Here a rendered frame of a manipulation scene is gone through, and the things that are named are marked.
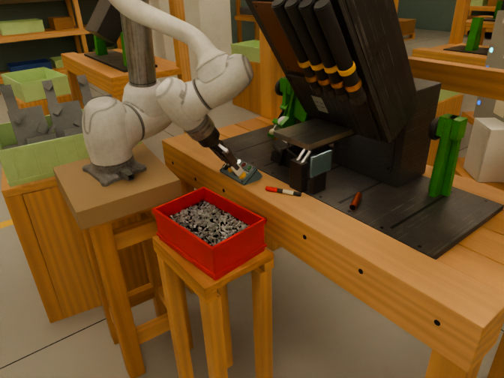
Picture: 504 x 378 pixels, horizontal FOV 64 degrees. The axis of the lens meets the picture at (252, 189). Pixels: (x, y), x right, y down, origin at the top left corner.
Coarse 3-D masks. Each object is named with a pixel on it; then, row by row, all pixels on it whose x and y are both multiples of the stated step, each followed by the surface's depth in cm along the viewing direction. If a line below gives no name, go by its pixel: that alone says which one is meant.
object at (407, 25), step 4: (400, 20) 956; (404, 20) 954; (408, 20) 952; (412, 20) 965; (400, 24) 939; (404, 24) 946; (408, 24) 957; (412, 24) 970; (404, 28) 952; (408, 28) 963; (412, 28) 977; (404, 32) 958; (408, 32) 969; (412, 32) 983; (412, 36) 985
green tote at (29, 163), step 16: (0, 128) 202; (0, 144) 201; (32, 144) 176; (48, 144) 179; (64, 144) 183; (80, 144) 187; (0, 160) 176; (16, 160) 175; (32, 160) 179; (48, 160) 182; (64, 160) 186; (16, 176) 178; (32, 176) 181; (48, 176) 185
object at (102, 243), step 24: (144, 216) 180; (96, 240) 145; (120, 240) 152; (144, 240) 158; (96, 264) 176; (120, 264) 155; (120, 288) 159; (144, 288) 199; (120, 312) 163; (120, 336) 168; (144, 336) 177
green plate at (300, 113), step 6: (294, 96) 145; (294, 102) 147; (294, 108) 148; (300, 108) 146; (288, 114) 150; (294, 114) 149; (300, 114) 147; (306, 114) 144; (294, 120) 153; (300, 120) 148; (306, 120) 146
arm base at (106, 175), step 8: (128, 160) 150; (88, 168) 153; (96, 168) 147; (104, 168) 146; (112, 168) 146; (120, 168) 148; (128, 168) 149; (136, 168) 152; (144, 168) 153; (96, 176) 148; (104, 176) 147; (112, 176) 147; (120, 176) 148; (128, 176) 150; (104, 184) 145
